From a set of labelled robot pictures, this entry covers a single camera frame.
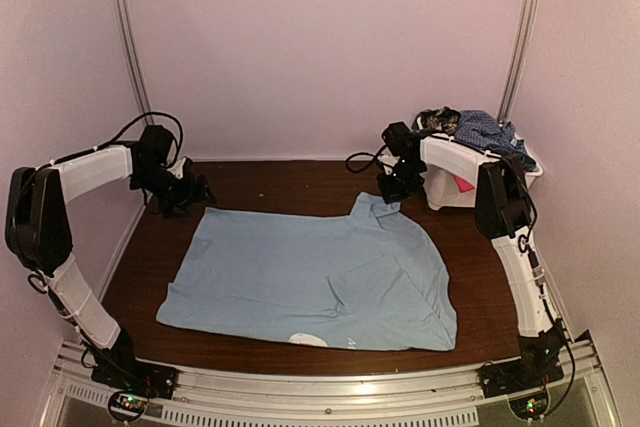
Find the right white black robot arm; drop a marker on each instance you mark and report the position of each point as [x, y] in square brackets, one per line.
[505, 214]

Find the blue dotted shirt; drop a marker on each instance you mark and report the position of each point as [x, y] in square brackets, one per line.
[479, 129]

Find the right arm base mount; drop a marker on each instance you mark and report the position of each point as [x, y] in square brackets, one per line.
[527, 390]

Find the light blue printed t-shirt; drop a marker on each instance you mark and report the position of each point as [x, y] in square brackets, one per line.
[369, 280]

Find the right aluminium frame post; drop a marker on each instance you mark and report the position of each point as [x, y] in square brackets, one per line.
[524, 31]

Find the aluminium frame post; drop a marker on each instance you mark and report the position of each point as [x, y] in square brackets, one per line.
[132, 63]
[524, 31]

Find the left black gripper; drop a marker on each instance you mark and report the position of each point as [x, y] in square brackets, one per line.
[188, 197]

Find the front aluminium frame rail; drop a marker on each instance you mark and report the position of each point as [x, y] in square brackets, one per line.
[441, 397]

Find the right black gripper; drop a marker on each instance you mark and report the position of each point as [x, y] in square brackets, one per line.
[392, 194]

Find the pink garment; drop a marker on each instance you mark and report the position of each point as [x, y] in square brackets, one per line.
[463, 185]

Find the dark plaid shirt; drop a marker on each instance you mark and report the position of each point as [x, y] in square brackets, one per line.
[443, 120]

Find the left aluminium frame post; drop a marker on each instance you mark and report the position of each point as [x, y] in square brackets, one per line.
[132, 63]

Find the white plastic laundry basket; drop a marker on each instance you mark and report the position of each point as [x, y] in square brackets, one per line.
[450, 187]

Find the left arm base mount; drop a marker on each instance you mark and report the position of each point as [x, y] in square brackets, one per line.
[134, 392]

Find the navy blue garment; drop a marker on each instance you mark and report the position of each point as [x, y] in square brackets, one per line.
[528, 163]

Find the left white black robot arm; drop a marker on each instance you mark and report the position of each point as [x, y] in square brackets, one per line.
[38, 232]

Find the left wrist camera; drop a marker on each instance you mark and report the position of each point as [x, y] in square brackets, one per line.
[182, 168]

